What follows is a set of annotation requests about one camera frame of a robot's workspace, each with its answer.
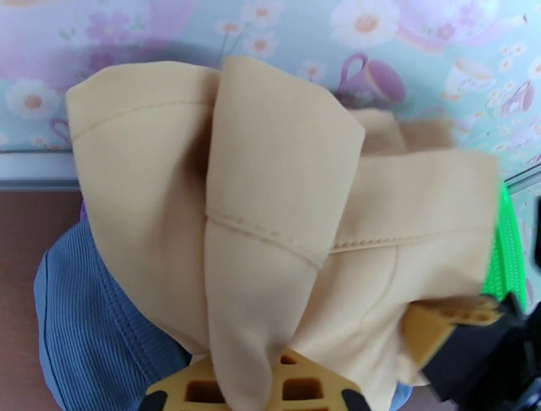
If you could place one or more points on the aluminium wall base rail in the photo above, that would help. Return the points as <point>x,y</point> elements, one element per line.
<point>34,169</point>

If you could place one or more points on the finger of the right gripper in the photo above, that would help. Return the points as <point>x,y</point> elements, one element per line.
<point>422,334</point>

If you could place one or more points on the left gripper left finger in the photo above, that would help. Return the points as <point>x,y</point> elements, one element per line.
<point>173,382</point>

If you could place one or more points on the tan garment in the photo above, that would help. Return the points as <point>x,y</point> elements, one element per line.
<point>274,169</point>

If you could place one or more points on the green plastic laundry basket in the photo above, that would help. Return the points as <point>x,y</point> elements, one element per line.
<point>505,253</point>

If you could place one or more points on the purple garment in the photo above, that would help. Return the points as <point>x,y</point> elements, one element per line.
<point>83,211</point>

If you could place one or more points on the blue ribbed garment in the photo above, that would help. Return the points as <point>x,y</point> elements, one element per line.
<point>93,317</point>

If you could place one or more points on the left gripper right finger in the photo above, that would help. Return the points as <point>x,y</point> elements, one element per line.
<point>334,386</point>

